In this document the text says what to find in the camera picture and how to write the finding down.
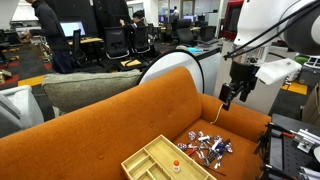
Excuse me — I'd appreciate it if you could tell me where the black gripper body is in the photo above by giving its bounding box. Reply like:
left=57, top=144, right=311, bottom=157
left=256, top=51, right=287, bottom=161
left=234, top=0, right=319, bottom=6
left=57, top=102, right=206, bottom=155
left=229, top=60, right=261, bottom=92

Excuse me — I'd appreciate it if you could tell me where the wooden compartment tray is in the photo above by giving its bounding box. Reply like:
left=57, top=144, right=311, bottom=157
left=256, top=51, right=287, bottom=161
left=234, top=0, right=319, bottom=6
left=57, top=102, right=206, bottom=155
left=120, top=134, right=218, bottom=180

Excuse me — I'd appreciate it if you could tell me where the blue cloth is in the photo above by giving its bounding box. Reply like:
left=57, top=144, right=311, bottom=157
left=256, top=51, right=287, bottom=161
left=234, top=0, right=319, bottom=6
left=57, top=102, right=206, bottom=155
left=186, top=46, right=204, bottom=54

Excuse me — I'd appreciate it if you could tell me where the large steel serving spoon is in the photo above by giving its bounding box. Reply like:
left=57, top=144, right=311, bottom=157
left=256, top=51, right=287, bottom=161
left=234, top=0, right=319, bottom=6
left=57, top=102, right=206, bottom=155
left=187, top=130, right=198, bottom=142

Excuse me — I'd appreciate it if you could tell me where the black orange toggle clamp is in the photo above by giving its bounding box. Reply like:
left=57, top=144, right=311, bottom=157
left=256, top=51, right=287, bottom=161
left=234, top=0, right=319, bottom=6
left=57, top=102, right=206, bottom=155
left=268, top=122, right=296, bottom=139

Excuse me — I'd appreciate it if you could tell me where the green object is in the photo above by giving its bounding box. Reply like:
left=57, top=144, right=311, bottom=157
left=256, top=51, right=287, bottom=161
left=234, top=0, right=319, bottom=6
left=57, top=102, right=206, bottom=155
left=294, top=54, right=311, bottom=66

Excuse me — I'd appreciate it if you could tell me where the white round reflector disc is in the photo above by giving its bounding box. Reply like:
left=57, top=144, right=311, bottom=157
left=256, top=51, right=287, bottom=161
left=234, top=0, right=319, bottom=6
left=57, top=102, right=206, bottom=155
left=138, top=49, right=205, bottom=94

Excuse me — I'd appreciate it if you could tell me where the grey equipment box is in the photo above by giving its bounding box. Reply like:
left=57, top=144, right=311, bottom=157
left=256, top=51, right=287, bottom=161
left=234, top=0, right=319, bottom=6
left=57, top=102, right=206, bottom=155
left=297, top=67, right=320, bottom=88

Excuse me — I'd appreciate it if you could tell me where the steel cutlery piece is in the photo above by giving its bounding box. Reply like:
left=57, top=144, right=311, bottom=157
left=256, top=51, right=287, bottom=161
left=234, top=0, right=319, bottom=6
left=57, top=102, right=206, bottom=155
left=199, top=149, right=212, bottom=168

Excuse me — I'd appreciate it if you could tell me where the black perforated mounting board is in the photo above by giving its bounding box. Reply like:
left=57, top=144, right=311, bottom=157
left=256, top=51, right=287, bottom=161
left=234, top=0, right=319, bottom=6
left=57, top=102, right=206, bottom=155
left=254, top=113, right=320, bottom=180

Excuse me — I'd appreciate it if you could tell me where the small blue lit monitor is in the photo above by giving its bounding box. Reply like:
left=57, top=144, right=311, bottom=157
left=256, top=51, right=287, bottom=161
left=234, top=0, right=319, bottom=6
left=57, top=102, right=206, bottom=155
left=182, top=14, right=195, bottom=23

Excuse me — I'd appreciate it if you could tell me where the small orange capped bottle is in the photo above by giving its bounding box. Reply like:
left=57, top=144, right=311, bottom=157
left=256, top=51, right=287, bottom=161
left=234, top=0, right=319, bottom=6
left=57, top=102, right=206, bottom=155
left=172, top=159, right=181, bottom=173

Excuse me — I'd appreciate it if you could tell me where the person in white shirt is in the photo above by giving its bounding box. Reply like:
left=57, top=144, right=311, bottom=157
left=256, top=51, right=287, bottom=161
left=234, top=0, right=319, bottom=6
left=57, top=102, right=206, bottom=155
left=171, top=5, right=180, bottom=18

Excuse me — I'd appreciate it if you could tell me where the black low table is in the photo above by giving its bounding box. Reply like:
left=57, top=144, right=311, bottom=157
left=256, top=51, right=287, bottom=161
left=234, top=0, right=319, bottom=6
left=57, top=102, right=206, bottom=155
left=114, top=58, right=149, bottom=72

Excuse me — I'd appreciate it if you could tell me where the yellow pad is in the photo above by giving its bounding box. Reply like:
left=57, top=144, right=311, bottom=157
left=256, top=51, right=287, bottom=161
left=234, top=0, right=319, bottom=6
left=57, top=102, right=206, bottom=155
left=119, top=58, right=143, bottom=68

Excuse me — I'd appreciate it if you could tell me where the dark haired seated person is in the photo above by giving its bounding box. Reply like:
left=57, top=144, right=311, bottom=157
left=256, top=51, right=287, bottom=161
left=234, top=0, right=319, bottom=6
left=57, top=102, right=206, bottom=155
left=119, top=11, right=148, bottom=34

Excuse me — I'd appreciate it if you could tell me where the orange fabric sofa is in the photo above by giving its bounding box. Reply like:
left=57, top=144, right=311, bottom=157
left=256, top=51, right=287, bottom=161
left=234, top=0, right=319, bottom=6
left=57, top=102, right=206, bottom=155
left=0, top=65, right=273, bottom=180

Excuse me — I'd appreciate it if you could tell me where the grey fabric cushion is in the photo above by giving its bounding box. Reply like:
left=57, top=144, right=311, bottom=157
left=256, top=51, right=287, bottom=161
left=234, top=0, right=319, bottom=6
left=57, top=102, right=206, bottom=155
left=41, top=68, right=144, bottom=114

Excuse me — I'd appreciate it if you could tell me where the black partition panel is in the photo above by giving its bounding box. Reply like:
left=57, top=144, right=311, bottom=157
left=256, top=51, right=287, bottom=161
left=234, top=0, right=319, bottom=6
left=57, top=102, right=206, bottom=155
left=92, top=0, right=133, bottom=29
left=44, top=0, right=94, bottom=34

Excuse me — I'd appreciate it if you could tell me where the wooden desk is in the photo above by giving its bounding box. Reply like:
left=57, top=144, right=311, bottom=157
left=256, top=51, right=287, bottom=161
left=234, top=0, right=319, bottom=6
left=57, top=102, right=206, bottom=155
left=67, top=36, right=104, bottom=46

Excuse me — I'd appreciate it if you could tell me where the lit computer monitor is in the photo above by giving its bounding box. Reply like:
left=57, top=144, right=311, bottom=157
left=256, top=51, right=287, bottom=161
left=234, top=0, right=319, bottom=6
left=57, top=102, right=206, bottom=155
left=59, top=20, right=87, bottom=39

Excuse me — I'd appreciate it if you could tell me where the person in dark jacket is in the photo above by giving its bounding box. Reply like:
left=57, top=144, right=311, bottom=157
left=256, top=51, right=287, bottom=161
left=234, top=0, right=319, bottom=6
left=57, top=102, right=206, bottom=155
left=24, top=0, right=76, bottom=75

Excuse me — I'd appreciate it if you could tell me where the cardboard box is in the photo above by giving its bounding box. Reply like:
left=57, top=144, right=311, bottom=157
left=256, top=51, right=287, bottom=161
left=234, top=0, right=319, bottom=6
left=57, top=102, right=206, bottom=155
left=0, top=68, right=13, bottom=84

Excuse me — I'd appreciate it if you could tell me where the thin white cable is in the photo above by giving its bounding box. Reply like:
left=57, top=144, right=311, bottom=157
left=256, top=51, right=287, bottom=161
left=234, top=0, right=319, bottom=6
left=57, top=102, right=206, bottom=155
left=210, top=103, right=224, bottom=125

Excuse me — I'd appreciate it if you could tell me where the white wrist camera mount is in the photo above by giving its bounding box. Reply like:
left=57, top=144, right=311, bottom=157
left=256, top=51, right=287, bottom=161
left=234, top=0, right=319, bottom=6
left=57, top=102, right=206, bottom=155
left=254, top=58, right=303, bottom=85

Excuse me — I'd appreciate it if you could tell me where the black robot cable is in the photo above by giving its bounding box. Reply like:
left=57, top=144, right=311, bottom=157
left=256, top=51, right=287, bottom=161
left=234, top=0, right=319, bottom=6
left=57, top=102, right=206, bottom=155
left=223, top=0, right=320, bottom=61

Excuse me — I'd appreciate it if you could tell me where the white handled steel utensil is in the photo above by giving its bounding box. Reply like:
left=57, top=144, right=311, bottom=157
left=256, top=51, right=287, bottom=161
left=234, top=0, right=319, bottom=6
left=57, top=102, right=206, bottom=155
left=211, top=138, right=222, bottom=151

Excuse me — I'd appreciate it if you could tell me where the blue handled slotted utensil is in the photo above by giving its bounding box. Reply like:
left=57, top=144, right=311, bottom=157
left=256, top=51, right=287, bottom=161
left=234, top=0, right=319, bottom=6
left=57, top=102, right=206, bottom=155
left=206, top=139, right=233, bottom=164

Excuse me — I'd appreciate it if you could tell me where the red handled steel knife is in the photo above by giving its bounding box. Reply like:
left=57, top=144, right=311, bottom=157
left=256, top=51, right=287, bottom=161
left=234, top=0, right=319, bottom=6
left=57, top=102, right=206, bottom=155
left=185, top=147, right=201, bottom=158

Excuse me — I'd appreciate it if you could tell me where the white wire rack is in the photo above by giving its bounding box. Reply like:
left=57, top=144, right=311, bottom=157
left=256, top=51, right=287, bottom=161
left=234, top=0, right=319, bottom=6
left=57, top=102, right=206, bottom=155
left=304, top=56, right=320, bottom=70

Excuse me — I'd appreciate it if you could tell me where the silver metal bracket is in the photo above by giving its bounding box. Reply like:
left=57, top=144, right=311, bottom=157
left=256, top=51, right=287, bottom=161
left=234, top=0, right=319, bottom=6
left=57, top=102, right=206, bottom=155
left=291, top=128, right=320, bottom=154

